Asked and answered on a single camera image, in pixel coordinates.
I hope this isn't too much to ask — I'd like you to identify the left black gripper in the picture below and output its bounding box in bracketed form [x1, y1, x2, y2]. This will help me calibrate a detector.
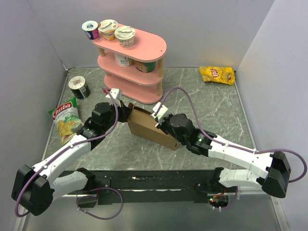
[103, 99, 131, 131]

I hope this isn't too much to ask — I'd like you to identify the brown cardboard box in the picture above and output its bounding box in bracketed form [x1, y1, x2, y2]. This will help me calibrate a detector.
[128, 103, 180, 150]

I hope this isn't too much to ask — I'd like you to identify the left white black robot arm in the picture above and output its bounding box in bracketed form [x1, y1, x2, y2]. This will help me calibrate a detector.
[11, 101, 132, 216]

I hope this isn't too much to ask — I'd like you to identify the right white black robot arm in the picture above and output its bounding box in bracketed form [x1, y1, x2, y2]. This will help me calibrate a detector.
[152, 114, 291, 198]

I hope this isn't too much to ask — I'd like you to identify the pink three-tier shelf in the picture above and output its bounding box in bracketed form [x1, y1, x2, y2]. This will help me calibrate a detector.
[92, 29, 167, 104]

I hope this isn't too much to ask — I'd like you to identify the green can on middle shelf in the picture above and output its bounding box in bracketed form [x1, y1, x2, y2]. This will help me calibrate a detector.
[134, 61, 157, 73]

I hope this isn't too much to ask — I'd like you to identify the white cup on middle shelf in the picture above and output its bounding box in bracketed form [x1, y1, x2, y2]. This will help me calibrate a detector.
[115, 53, 134, 67]

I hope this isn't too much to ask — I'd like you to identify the black can with white lid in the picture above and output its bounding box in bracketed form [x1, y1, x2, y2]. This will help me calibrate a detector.
[68, 76, 90, 100]

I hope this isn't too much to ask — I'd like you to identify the green Chuba chips bag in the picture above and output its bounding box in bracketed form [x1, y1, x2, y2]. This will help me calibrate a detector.
[49, 97, 84, 146]

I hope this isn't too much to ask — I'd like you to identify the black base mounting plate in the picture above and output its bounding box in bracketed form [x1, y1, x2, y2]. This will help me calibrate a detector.
[60, 169, 238, 205]

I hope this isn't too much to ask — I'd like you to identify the white Chobani yogurt cup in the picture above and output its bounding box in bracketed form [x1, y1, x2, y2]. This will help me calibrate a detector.
[115, 26, 136, 48]

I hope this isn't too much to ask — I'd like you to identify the yellow Lays chips bag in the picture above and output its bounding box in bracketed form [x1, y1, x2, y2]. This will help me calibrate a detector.
[199, 66, 235, 86]

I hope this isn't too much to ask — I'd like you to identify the orange Chobani yogurt cup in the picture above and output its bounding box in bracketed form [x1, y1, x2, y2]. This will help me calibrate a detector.
[98, 19, 118, 41]

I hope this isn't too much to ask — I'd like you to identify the blue white yogurt cup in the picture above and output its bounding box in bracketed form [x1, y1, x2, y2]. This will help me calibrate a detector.
[81, 20, 99, 40]

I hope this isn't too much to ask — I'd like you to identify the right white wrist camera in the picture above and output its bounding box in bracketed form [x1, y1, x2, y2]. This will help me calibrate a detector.
[151, 102, 170, 124]

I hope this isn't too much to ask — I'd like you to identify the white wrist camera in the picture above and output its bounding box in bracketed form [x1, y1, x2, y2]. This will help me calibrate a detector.
[103, 88, 122, 100]
[151, 102, 170, 124]

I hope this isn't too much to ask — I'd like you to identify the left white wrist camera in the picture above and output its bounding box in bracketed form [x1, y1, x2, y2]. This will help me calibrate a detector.
[103, 88, 122, 100]

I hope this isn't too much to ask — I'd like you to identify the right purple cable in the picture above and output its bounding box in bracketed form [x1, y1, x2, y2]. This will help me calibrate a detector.
[154, 87, 308, 183]

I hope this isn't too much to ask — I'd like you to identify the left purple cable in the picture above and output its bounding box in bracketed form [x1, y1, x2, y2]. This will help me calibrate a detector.
[15, 90, 119, 217]

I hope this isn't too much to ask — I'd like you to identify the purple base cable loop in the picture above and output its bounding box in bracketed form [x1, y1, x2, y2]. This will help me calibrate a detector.
[76, 187, 124, 220]

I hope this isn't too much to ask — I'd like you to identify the aluminium frame rail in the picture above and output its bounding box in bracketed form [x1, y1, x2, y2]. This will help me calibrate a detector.
[13, 194, 77, 231]

